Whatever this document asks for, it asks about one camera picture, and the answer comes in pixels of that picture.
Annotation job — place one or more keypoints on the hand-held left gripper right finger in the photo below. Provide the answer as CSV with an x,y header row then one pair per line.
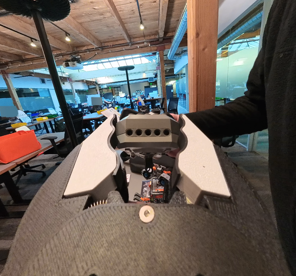
x,y
203,165

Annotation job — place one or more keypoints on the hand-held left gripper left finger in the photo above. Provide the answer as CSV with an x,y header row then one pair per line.
x,y
88,169

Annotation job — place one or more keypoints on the grey toy battery box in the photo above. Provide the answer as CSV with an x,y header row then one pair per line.
x,y
148,132

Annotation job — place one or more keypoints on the person's right forearm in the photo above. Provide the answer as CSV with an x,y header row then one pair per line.
x,y
226,114

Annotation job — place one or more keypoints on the person's right hand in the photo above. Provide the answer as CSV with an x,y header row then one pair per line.
x,y
175,117

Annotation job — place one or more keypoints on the tracked building-block toy robot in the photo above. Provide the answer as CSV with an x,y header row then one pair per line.
x,y
155,185

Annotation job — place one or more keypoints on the orange storage bin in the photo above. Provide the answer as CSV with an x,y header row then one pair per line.
x,y
18,146

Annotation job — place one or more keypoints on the person's dark clothing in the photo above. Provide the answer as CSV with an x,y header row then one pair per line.
x,y
280,118

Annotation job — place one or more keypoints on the black floor lamp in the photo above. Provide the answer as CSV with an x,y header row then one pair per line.
x,y
46,63

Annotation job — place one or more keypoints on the wooden post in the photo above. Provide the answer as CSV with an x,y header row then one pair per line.
x,y
202,49

